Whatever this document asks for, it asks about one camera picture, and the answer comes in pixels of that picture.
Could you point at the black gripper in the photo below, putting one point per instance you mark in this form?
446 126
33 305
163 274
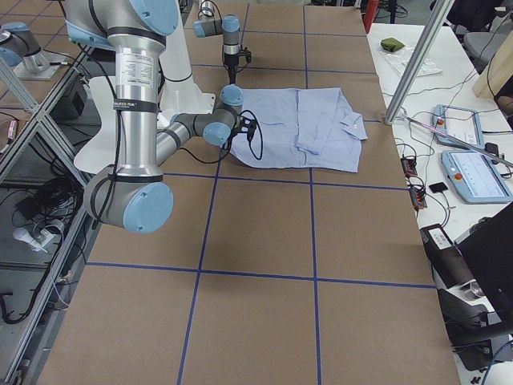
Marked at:
231 63
236 129

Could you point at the blue striped dress shirt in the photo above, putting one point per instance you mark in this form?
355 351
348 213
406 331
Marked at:
312 128

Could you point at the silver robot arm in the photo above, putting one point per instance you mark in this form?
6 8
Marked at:
210 22
157 107

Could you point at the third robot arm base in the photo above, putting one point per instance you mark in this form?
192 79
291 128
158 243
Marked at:
21 51

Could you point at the green fabric pouch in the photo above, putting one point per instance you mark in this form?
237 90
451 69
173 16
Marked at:
391 44

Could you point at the upper blue teach pendant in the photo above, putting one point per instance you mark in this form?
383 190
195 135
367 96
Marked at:
457 122

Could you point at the blue teach pendant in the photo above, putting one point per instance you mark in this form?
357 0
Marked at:
474 178
457 122

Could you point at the lower blue teach pendant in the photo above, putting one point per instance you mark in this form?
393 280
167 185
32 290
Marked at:
474 178

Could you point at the white power strip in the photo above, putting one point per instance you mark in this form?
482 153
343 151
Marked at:
39 240

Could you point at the black office chair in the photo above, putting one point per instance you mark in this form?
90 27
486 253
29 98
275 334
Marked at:
487 25

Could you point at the wooden board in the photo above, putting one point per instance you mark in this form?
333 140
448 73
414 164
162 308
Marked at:
497 72

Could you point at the black printer device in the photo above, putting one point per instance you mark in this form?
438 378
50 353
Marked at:
475 288

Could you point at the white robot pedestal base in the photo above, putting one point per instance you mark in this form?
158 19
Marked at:
180 94

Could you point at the aluminium frame rail structure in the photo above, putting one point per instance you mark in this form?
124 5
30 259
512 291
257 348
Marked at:
41 187

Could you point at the aluminium frame post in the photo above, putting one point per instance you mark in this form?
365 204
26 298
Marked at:
422 48

